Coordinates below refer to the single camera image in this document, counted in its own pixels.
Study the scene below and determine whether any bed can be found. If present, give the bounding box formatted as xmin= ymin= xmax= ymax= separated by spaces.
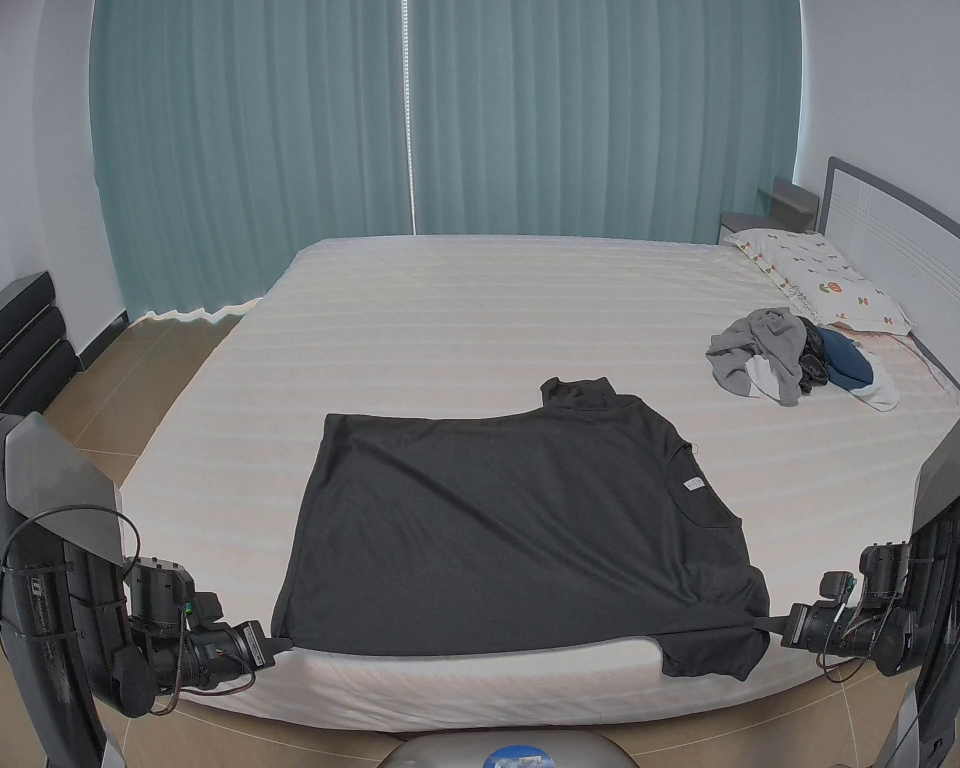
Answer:
xmin=112 ymin=156 xmax=960 ymax=740

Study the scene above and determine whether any grey bedside table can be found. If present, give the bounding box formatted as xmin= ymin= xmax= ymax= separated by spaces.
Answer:
xmin=720 ymin=177 xmax=820 ymax=245

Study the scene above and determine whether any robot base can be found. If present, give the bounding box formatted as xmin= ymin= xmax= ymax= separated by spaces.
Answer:
xmin=375 ymin=731 xmax=627 ymax=768

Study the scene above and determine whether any white printed pillow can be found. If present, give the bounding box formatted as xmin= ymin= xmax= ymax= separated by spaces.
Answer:
xmin=723 ymin=227 xmax=918 ymax=336

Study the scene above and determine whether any black T-shirt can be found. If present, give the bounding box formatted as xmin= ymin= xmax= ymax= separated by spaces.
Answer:
xmin=270 ymin=376 xmax=774 ymax=682

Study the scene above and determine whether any black cable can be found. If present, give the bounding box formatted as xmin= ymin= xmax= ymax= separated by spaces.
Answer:
xmin=1 ymin=507 xmax=142 ymax=601

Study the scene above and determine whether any black chest of drawers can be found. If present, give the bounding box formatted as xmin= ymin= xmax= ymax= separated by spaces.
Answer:
xmin=0 ymin=271 xmax=80 ymax=417

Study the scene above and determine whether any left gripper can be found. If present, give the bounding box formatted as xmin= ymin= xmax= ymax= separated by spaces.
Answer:
xmin=217 ymin=618 xmax=277 ymax=680

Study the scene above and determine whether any blue-green curtain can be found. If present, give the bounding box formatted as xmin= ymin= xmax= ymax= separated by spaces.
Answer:
xmin=88 ymin=0 xmax=417 ymax=324
xmin=408 ymin=0 xmax=804 ymax=245

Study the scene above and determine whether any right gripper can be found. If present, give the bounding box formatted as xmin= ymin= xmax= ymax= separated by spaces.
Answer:
xmin=780 ymin=602 xmax=830 ymax=651

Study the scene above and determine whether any pile of clothes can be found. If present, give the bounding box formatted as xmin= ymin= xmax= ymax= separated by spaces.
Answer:
xmin=705 ymin=306 xmax=900 ymax=414

